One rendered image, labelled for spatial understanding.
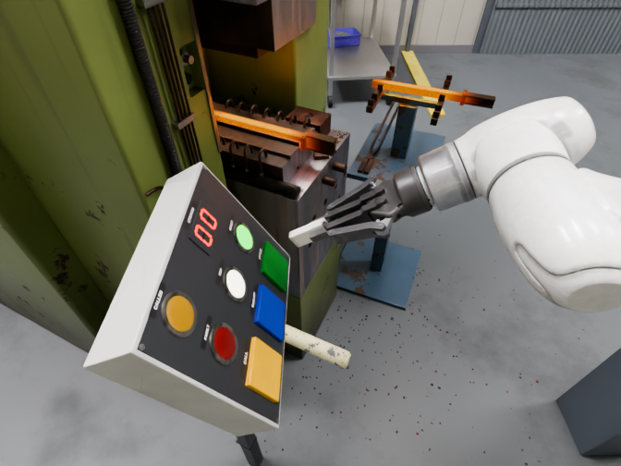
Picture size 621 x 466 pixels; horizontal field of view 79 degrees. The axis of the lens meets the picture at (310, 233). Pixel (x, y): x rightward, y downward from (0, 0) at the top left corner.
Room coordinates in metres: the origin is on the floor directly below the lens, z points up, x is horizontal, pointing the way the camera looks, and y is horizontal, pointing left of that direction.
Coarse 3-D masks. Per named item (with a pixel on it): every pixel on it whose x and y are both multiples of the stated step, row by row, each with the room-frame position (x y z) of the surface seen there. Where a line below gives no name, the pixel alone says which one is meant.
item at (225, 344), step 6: (216, 330) 0.26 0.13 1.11; (222, 330) 0.26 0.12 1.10; (228, 330) 0.27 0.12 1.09; (216, 336) 0.25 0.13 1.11; (222, 336) 0.26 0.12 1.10; (228, 336) 0.26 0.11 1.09; (216, 342) 0.24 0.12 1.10; (222, 342) 0.25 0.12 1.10; (228, 342) 0.25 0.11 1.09; (234, 342) 0.26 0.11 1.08; (216, 348) 0.24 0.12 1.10; (222, 348) 0.24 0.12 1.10; (228, 348) 0.25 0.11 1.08; (234, 348) 0.25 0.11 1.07; (222, 354) 0.23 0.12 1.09; (228, 354) 0.24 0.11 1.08
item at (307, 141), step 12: (228, 120) 1.00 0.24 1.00; (240, 120) 1.00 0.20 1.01; (252, 120) 1.00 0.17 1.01; (276, 132) 0.93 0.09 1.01; (288, 132) 0.93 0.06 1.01; (300, 132) 0.93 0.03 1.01; (312, 132) 0.91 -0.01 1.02; (300, 144) 0.89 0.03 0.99; (312, 144) 0.90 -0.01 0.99; (324, 144) 0.88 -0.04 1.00
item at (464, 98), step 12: (372, 84) 1.29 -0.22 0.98; (384, 84) 1.28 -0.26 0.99; (396, 84) 1.27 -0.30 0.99; (408, 84) 1.27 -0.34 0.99; (432, 96) 1.21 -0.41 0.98; (456, 96) 1.19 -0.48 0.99; (468, 96) 1.18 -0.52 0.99; (480, 96) 1.17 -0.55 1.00; (492, 96) 1.17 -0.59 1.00; (492, 108) 1.15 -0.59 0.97
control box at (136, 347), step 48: (192, 192) 0.44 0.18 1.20; (144, 240) 0.37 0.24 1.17; (192, 240) 0.36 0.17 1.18; (144, 288) 0.27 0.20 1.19; (192, 288) 0.29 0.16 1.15; (144, 336) 0.20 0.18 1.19; (192, 336) 0.23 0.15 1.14; (240, 336) 0.28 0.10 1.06; (144, 384) 0.18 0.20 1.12; (192, 384) 0.18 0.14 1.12; (240, 384) 0.21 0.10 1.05; (240, 432) 0.18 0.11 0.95
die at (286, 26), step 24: (192, 0) 0.88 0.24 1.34; (216, 0) 0.86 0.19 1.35; (288, 0) 0.86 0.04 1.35; (312, 0) 0.96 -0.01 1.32; (216, 24) 0.86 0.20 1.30; (240, 24) 0.84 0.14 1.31; (264, 24) 0.81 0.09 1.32; (288, 24) 0.86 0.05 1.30; (312, 24) 0.97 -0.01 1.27; (264, 48) 0.81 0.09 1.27
